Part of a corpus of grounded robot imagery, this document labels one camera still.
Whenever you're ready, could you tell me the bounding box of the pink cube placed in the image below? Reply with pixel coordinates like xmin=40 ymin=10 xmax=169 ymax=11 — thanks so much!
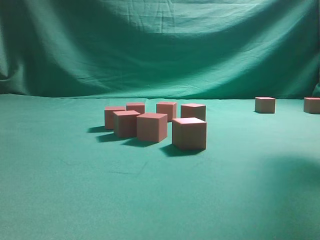
xmin=156 ymin=101 xmax=177 ymax=122
xmin=104 ymin=106 xmax=126 ymax=130

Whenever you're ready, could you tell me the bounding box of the green cloth backdrop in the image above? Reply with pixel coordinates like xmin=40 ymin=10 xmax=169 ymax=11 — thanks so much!
xmin=0 ymin=0 xmax=320 ymax=240

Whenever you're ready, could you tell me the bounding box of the pink cube column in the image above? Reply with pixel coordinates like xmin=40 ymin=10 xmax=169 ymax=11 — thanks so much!
xmin=136 ymin=112 xmax=168 ymax=143
xmin=254 ymin=97 xmax=276 ymax=114
xmin=172 ymin=117 xmax=207 ymax=150
xmin=180 ymin=103 xmax=207 ymax=121
xmin=113 ymin=110 xmax=140 ymax=138
xmin=303 ymin=97 xmax=320 ymax=114
xmin=126 ymin=102 xmax=145 ymax=114

